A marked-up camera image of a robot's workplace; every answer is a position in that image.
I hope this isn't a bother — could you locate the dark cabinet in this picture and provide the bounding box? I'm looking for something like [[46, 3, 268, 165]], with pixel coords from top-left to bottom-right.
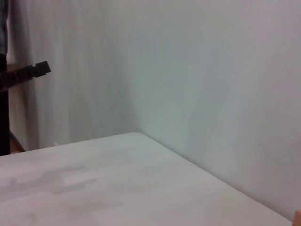
[[0, 54, 11, 156]]

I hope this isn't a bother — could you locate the dark bar with black block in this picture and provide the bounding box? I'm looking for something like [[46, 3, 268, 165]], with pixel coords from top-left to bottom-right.
[[0, 60, 52, 91]]

